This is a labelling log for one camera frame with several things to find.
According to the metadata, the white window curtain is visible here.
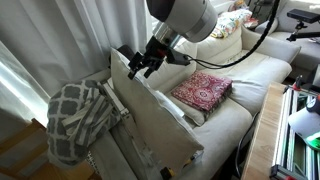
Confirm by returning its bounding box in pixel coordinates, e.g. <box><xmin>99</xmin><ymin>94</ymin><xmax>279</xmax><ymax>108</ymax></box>
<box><xmin>0</xmin><ymin>0</ymin><xmax>150</xmax><ymax>124</ymax></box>

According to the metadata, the black red hat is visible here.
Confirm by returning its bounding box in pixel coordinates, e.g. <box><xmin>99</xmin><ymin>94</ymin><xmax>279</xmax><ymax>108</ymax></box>
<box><xmin>109</xmin><ymin>45</ymin><xmax>134</xmax><ymax>64</ymax></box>

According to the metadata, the grey white patterned blanket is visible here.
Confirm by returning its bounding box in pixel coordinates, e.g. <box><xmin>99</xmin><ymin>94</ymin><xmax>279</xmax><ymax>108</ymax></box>
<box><xmin>46</xmin><ymin>80</ymin><xmax>120</xmax><ymax>168</ymax></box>

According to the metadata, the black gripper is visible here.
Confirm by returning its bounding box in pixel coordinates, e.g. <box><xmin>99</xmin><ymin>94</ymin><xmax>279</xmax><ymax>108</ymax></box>
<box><xmin>128</xmin><ymin>37</ymin><xmax>190</xmax><ymax>79</ymax></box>

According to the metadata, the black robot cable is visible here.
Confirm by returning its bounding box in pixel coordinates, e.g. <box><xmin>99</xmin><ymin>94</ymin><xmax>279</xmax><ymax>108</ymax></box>
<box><xmin>186</xmin><ymin>0</ymin><xmax>282</xmax><ymax>70</ymax></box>

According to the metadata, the wooden chair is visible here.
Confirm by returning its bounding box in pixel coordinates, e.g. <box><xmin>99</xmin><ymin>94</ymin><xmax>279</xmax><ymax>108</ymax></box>
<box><xmin>0</xmin><ymin>118</ymin><xmax>102</xmax><ymax>180</ymax></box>

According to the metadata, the cream fabric sofa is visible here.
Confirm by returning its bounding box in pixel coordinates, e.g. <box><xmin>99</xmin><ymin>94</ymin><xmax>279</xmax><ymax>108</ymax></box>
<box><xmin>92</xmin><ymin>27</ymin><xmax>300</xmax><ymax>180</ymax></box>

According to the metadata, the large white pillow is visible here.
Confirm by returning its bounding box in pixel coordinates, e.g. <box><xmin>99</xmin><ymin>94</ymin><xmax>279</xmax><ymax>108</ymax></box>
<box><xmin>111</xmin><ymin>49</ymin><xmax>204</xmax><ymax>171</ymax></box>

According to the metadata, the beige cushion under cloth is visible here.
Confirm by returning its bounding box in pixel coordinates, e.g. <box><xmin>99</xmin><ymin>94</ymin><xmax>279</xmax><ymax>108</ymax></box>
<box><xmin>166</xmin><ymin>93</ymin><xmax>207</xmax><ymax>126</ymax></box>

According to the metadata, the black camera on stand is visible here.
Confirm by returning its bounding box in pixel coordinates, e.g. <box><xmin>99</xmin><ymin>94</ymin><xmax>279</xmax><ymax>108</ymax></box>
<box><xmin>287</xmin><ymin>9</ymin><xmax>320</xmax><ymax>42</ymax></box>

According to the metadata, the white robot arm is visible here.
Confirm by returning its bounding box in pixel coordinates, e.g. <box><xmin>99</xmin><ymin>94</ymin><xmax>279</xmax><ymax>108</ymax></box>
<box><xmin>128</xmin><ymin>0</ymin><xmax>218</xmax><ymax>79</ymax></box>

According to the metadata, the red and white patterned cloth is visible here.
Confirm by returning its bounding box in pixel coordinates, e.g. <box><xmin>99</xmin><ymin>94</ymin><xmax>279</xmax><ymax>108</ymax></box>
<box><xmin>171</xmin><ymin>71</ymin><xmax>232</xmax><ymax>112</ymax></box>

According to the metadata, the floral patterned pillow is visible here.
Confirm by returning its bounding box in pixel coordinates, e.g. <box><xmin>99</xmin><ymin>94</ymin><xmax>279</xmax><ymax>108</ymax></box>
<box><xmin>211</xmin><ymin>9</ymin><xmax>252</xmax><ymax>38</ymax></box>

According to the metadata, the wooden table with rails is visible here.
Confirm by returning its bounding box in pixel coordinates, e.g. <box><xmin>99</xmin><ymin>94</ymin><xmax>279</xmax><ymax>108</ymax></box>
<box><xmin>241</xmin><ymin>83</ymin><xmax>320</xmax><ymax>180</ymax></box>

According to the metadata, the yellow black tool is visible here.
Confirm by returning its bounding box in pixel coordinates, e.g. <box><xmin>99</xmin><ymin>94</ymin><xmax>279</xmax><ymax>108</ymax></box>
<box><xmin>160</xmin><ymin>167</ymin><xmax>175</xmax><ymax>180</ymax></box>

